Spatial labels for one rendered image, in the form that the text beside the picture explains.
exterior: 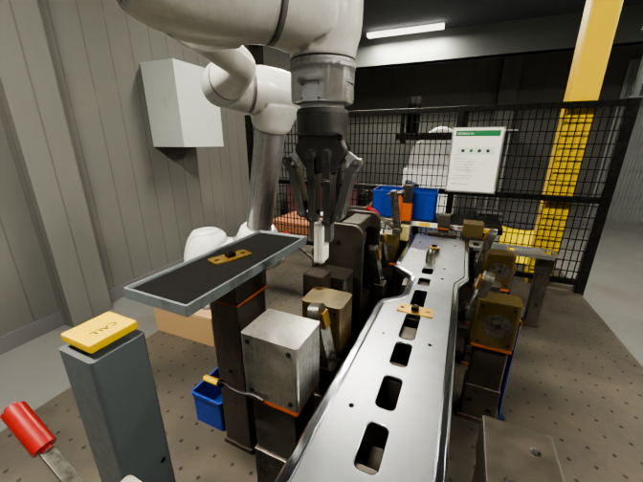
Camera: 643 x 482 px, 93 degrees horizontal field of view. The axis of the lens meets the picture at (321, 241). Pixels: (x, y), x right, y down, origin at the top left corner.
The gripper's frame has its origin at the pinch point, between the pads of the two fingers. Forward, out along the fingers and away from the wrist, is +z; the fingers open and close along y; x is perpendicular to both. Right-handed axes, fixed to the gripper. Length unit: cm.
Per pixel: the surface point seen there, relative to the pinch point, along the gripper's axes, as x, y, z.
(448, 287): 40, 22, 23
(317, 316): -1.7, 0.0, 13.4
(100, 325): -24.1, -20.7, 7.0
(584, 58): 127, 62, -47
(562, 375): 55, 58, 53
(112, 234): 120, -254, 67
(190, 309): -16.2, -13.4, 7.2
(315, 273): 14.0, -7.4, 13.2
